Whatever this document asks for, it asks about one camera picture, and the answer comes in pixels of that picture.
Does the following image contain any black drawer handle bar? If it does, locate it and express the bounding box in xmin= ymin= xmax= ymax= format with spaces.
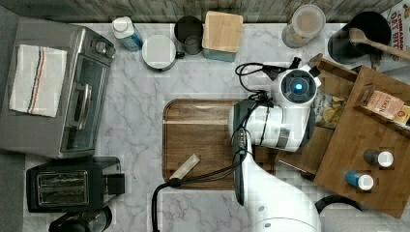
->
xmin=278 ymin=160 xmax=315 ymax=181

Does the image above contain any wooden drawer cabinet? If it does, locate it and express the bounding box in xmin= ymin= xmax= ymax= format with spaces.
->
xmin=314 ymin=66 xmax=410 ymax=218

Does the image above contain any wooden cutting board tray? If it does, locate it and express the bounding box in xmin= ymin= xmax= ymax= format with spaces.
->
xmin=162 ymin=99 xmax=236 ymax=180

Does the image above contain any white round lidded jar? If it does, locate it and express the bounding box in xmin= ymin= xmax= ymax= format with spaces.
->
xmin=142 ymin=35 xmax=185 ymax=72

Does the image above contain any teal canister with wooden lid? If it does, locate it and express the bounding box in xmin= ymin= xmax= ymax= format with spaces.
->
xmin=202 ymin=11 xmax=243 ymax=63

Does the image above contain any dark metal cup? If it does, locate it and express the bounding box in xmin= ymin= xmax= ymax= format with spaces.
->
xmin=174 ymin=15 xmax=204 ymax=55

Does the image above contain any white capped blue bottle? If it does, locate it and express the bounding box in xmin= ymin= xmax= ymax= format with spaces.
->
xmin=111 ymin=16 xmax=143 ymax=52

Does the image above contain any chips snack bag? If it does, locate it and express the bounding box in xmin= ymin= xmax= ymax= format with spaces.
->
xmin=313 ymin=92 xmax=346 ymax=129

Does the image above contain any glass jar with white lid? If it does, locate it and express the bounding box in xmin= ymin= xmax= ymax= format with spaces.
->
xmin=281 ymin=4 xmax=326 ymax=48

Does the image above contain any black utensil pot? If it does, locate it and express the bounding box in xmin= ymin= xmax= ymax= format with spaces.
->
xmin=328 ymin=12 xmax=392 ymax=64

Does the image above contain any black slot toaster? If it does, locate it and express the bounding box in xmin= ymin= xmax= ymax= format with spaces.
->
xmin=26 ymin=157 xmax=125 ymax=213

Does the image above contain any black coffee maker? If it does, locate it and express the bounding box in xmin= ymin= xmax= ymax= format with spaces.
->
xmin=48 ymin=206 xmax=112 ymax=232

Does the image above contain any silver toaster oven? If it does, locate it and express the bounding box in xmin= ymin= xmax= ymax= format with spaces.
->
xmin=1 ymin=17 xmax=116 ymax=159

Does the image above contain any striped white dish towel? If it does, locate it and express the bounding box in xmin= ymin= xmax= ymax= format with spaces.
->
xmin=9 ymin=44 xmax=68 ymax=118

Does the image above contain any wooden spoon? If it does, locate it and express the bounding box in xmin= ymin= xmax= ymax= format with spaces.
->
xmin=349 ymin=28 xmax=410 ymax=60

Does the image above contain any blue spice shaker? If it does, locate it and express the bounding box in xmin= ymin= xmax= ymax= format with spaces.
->
xmin=344 ymin=170 xmax=374 ymax=191

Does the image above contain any pink tea box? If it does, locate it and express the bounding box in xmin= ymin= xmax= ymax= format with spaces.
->
xmin=366 ymin=90 xmax=404 ymax=120

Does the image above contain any grey spice shaker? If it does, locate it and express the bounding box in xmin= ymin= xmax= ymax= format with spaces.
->
xmin=364 ymin=149 xmax=395 ymax=167

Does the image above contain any yellow packet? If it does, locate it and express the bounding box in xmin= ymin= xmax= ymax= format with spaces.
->
xmin=394 ymin=105 xmax=410 ymax=126

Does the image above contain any cereal box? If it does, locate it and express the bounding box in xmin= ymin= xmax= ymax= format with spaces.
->
xmin=377 ymin=0 xmax=410 ymax=73

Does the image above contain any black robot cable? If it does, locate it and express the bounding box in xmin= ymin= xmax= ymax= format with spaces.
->
xmin=150 ymin=61 xmax=291 ymax=232

